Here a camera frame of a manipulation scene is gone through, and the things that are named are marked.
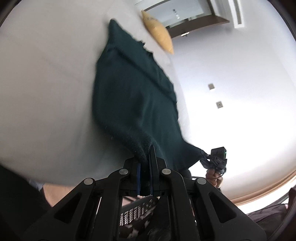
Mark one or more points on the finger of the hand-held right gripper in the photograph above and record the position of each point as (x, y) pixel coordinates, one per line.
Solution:
(205, 157)

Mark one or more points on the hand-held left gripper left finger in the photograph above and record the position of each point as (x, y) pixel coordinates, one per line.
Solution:
(138, 178)

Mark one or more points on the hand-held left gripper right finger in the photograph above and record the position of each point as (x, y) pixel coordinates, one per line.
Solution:
(151, 178)

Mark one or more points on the dark green sweater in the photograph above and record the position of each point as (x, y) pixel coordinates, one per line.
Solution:
(134, 97)

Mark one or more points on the person's right hand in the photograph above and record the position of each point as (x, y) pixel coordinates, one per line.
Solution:
(214, 178)

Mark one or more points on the black perforated basket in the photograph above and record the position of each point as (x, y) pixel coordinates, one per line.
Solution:
(136, 208)

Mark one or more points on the dark cloth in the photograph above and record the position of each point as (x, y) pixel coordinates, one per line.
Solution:
(270, 215)

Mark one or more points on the person's leg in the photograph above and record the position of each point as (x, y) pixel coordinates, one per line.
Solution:
(57, 193)

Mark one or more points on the yellow pillow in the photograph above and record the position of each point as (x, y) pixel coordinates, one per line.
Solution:
(159, 34)

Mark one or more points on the dark brown door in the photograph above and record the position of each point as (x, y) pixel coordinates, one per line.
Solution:
(198, 24)

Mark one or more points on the bed with white sheet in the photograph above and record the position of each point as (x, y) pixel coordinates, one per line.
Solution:
(46, 81)

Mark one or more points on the wall socket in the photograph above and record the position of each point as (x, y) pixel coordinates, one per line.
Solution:
(219, 104)
(211, 86)

